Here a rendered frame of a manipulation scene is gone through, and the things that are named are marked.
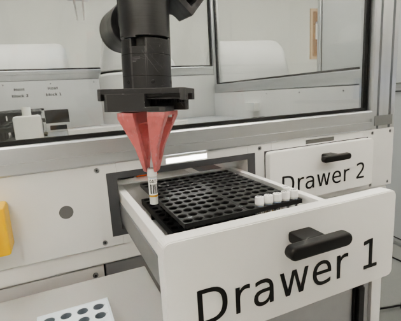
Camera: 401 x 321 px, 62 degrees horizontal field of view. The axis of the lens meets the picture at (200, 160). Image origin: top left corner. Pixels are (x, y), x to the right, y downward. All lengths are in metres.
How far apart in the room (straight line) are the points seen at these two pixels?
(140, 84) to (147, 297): 0.31
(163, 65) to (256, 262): 0.23
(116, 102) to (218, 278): 0.21
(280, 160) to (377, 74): 0.33
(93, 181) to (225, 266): 0.32
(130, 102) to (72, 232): 0.29
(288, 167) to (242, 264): 0.40
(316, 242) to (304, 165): 0.42
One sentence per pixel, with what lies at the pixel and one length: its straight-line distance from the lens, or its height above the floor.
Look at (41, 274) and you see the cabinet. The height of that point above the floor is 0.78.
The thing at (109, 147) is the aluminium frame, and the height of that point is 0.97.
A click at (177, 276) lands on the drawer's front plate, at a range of 0.31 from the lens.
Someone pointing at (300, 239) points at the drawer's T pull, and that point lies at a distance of 0.34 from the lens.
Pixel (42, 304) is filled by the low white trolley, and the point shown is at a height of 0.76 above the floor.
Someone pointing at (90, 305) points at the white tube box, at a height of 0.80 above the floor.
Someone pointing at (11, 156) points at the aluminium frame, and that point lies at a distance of 0.57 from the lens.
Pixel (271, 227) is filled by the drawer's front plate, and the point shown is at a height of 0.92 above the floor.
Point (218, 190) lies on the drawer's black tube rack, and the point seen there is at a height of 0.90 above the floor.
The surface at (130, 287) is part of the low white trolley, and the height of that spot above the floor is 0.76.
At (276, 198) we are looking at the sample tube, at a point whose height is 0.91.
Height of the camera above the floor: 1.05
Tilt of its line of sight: 11 degrees down
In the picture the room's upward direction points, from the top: 3 degrees counter-clockwise
